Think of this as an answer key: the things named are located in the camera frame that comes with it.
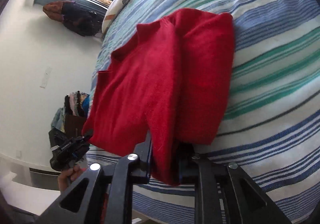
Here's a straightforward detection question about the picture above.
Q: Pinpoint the red knit sweater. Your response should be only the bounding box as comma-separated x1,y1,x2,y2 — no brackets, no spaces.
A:
82,8,235,185

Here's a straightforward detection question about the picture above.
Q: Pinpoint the colourful clothes heap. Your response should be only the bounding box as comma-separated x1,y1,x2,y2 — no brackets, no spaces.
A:
51,91,89,138

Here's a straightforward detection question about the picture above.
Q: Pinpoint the dark clothes pile by window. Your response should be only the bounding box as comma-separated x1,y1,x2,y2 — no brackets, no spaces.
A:
42,1,103,37

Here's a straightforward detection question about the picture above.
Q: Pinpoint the person's left hand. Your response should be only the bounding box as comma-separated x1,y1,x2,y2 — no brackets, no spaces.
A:
57,164,86,193

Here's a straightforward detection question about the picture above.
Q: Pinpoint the striped blue green bedsheet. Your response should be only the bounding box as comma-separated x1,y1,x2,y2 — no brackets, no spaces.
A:
95,0,319,223

